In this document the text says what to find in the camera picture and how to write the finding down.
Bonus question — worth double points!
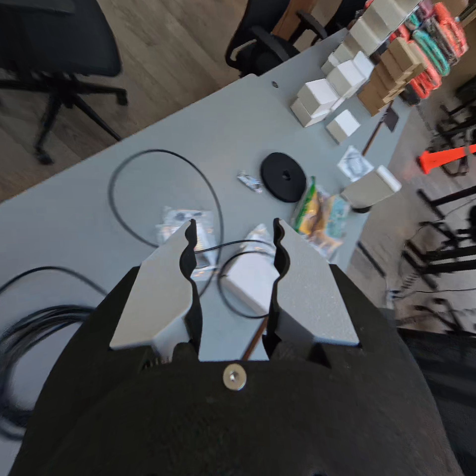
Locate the stack of white boxes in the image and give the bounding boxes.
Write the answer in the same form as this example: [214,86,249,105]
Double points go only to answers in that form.
[290,0,421,146]

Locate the clear bag with black cable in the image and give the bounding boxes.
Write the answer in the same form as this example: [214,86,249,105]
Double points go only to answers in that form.
[336,146,375,183]

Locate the small clear bag white label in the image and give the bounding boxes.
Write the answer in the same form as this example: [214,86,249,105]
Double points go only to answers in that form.
[156,206,218,270]

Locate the long black cable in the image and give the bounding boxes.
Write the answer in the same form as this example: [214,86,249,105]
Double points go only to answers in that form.
[0,266,108,441]

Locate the white cardboard mailer box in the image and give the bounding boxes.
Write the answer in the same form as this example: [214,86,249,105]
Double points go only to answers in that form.
[341,165,403,209]

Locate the packaged yellow multimeter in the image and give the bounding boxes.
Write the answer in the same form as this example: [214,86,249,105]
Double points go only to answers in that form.
[292,177,352,258]

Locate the orange traffic cone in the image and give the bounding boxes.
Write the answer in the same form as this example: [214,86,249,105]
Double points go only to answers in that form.
[418,143,476,175]

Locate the stack of brown boxes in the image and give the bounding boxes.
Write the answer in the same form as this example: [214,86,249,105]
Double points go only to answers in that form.
[357,37,428,117]

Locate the thin black cable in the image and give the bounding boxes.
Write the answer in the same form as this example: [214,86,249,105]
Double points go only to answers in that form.
[109,149,280,319]

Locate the stack of orange teal bags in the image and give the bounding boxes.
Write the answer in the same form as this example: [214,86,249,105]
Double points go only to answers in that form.
[366,0,469,99]

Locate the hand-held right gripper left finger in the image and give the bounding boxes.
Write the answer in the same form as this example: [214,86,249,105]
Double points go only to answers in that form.
[110,219,203,361]

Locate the black strap roll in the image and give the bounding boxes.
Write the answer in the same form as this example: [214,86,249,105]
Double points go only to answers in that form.
[260,152,307,203]

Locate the grey desk with black legs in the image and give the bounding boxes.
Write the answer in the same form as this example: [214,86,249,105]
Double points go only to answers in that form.
[400,186,476,294]

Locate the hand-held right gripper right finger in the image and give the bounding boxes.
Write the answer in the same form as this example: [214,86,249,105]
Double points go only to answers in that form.
[262,217,360,360]

